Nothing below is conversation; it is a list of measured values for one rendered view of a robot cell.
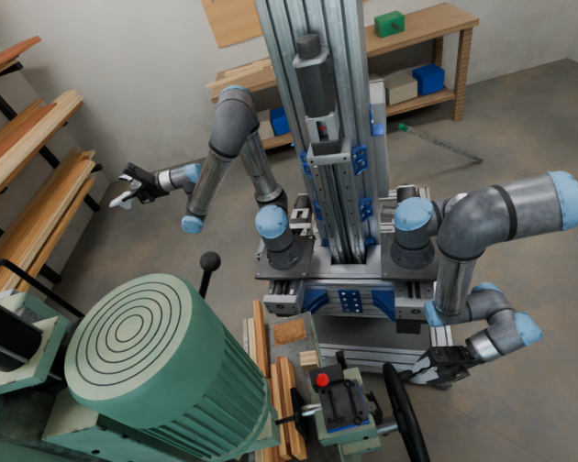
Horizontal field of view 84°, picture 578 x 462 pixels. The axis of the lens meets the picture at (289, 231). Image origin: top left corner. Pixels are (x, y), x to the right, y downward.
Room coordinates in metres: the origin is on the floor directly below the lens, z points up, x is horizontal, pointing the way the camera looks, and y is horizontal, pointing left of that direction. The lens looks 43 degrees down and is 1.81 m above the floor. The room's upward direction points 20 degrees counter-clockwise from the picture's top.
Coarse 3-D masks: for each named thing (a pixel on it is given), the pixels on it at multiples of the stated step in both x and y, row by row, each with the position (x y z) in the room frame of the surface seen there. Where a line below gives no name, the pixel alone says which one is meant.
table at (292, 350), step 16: (288, 320) 0.57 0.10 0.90; (304, 320) 0.55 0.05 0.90; (272, 336) 0.53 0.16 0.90; (272, 352) 0.48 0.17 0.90; (288, 352) 0.47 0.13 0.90; (320, 352) 0.46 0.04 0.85; (304, 384) 0.36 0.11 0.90; (304, 400) 0.33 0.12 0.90; (320, 448) 0.21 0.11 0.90; (336, 448) 0.20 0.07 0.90; (352, 448) 0.19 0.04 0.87; (368, 448) 0.18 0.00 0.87
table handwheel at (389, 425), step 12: (384, 372) 0.34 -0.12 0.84; (396, 372) 0.30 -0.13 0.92; (396, 384) 0.27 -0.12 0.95; (396, 396) 0.24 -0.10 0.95; (396, 408) 0.28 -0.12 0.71; (408, 408) 0.21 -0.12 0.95; (384, 420) 0.24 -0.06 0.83; (396, 420) 0.22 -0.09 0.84; (408, 420) 0.19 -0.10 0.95; (384, 432) 0.21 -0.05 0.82; (408, 432) 0.17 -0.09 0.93; (420, 432) 0.16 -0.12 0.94; (408, 444) 0.19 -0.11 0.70; (420, 444) 0.14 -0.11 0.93; (420, 456) 0.13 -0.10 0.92
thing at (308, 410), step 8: (296, 392) 0.32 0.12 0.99; (296, 400) 0.30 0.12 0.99; (296, 408) 0.28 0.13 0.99; (304, 408) 0.29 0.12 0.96; (312, 408) 0.28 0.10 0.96; (320, 408) 0.27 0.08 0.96; (304, 416) 0.27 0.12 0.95; (296, 424) 0.25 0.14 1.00; (304, 424) 0.25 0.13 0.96; (304, 432) 0.24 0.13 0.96
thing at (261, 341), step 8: (256, 304) 0.64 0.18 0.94; (256, 312) 0.61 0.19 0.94; (256, 320) 0.59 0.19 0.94; (256, 328) 0.56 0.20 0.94; (264, 328) 0.57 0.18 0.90; (256, 336) 0.53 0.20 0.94; (264, 336) 0.54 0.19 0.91; (256, 344) 0.51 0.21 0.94; (264, 344) 0.51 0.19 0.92; (264, 352) 0.48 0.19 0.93; (264, 360) 0.45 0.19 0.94; (264, 368) 0.43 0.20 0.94; (264, 448) 0.24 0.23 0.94; (264, 456) 0.22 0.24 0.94
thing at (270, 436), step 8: (272, 408) 0.28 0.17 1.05; (272, 416) 0.26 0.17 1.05; (272, 424) 0.24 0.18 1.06; (264, 432) 0.23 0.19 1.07; (272, 432) 0.23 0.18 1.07; (256, 440) 0.22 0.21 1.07; (264, 440) 0.22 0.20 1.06; (272, 440) 0.22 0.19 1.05; (280, 440) 0.22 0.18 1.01; (248, 448) 0.23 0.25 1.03; (256, 448) 0.22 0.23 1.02
